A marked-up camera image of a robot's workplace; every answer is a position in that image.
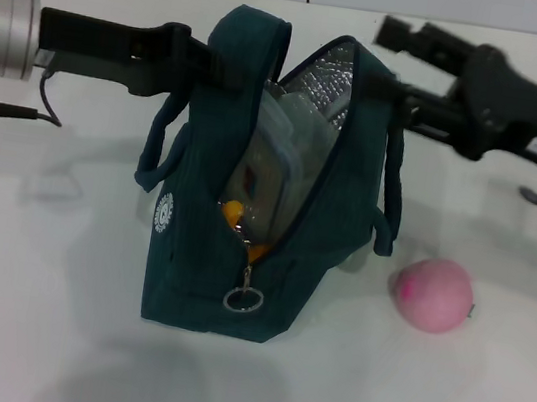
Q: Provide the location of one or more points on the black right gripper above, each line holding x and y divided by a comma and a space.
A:
514, 111

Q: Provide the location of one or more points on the pink toy peach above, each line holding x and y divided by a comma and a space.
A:
431, 296

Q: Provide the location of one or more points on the dark teal insulated lunch bag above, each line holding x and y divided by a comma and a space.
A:
186, 275

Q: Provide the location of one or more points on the yellow banana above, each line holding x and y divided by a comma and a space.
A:
232, 211

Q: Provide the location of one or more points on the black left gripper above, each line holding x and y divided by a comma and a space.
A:
94, 48

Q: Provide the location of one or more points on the clear food container blue seal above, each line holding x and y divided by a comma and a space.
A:
263, 170

